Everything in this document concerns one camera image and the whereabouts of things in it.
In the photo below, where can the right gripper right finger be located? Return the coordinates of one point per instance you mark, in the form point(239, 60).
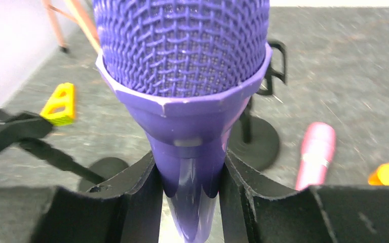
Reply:
point(255, 208)

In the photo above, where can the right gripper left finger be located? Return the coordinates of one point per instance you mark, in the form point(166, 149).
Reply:
point(125, 208)

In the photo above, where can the pink toy microphone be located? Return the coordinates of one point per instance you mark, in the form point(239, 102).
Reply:
point(317, 152)

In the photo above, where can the black microphone stand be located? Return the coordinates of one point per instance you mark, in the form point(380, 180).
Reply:
point(27, 130)
point(255, 141)

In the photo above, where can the purple toy microphone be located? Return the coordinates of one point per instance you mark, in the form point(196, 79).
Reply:
point(185, 70)

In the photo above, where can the yellow triangle toy block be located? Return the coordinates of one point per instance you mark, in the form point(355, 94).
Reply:
point(59, 110)

